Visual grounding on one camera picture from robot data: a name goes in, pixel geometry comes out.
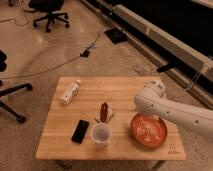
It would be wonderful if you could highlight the white ceramic cup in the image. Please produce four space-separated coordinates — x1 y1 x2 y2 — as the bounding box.
90 123 112 147

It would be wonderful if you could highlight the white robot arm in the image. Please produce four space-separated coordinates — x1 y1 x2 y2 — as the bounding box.
134 80 213 139

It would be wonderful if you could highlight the orange ceramic bowl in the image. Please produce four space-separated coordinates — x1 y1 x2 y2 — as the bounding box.
130 113 167 148

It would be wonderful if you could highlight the red item on white holder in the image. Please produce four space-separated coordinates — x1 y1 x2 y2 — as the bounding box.
95 103 114 123

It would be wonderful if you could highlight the white plastic bottle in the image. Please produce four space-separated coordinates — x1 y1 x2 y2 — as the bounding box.
59 80 81 104

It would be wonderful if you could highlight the wooden table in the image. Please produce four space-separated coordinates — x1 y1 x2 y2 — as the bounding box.
36 76 186 162

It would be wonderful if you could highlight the black smartphone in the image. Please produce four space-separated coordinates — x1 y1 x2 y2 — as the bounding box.
71 120 89 144

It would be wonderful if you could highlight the black office chair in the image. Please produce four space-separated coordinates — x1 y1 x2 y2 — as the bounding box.
29 0 70 33

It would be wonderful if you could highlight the black chair base left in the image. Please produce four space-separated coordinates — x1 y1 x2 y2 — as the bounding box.
0 49 34 124

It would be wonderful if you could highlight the floor cable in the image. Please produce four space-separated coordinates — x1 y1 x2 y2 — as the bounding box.
0 24 111 80

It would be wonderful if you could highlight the white long bench rail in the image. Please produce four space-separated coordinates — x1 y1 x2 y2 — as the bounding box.
113 5 213 81

